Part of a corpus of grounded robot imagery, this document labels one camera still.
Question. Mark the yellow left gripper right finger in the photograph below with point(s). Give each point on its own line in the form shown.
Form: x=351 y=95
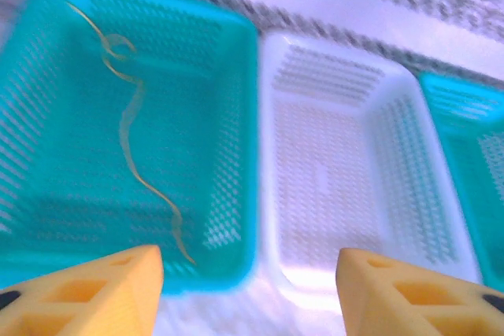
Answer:
x=401 y=304

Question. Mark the white perforated plastic basket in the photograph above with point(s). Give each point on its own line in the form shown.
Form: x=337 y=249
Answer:
x=327 y=163

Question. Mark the teal perforated plastic basket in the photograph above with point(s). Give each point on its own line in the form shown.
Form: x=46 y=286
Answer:
x=204 y=115
x=472 y=135

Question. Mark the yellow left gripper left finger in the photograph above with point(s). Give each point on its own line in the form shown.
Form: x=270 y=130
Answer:
x=98 y=300

